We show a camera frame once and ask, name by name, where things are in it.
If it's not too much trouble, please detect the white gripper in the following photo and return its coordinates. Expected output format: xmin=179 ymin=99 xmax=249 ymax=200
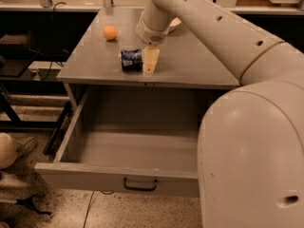
xmin=136 ymin=11 xmax=171 ymax=76

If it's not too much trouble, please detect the blue pepsi can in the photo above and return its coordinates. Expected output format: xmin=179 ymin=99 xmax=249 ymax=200
xmin=120 ymin=48 xmax=143 ymax=71

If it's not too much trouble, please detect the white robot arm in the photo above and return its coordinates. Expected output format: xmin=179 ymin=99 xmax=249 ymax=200
xmin=137 ymin=0 xmax=304 ymax=228

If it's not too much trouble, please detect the open grey top drawer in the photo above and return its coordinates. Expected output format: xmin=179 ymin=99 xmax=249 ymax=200
xmin=34 ymin=86 xmax=203 ymax=199

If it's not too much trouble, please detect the grey cabinet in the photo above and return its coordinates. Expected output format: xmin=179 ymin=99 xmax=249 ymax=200
xmin=58 ymin=9 xmax=238 ymax=119

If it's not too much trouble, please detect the white bowl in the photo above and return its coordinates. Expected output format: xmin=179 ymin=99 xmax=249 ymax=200
xmin=169 ymin=17 xmax=181 ymax=32

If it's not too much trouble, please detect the orange fruit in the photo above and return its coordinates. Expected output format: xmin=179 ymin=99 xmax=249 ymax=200
xmin=103 ymin=25 xmax=118 ymax=41

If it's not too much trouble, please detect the white round object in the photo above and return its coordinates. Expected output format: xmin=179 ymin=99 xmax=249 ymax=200
xmin=0 ymin=133 xmax=16 ymax=169

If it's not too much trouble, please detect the black floor stand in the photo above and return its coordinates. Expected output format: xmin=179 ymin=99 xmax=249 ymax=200
xmin=0 ymin=195 xmax=51 ymax=216

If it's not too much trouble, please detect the black drawer handle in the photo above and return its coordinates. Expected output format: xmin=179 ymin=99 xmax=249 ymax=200
xmin=123 ymin=178 xmax=158 ymax=192

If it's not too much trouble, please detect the black floor cable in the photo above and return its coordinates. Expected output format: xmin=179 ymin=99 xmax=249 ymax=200
xmin=83 ymin=190 xmax=115 ymax=228

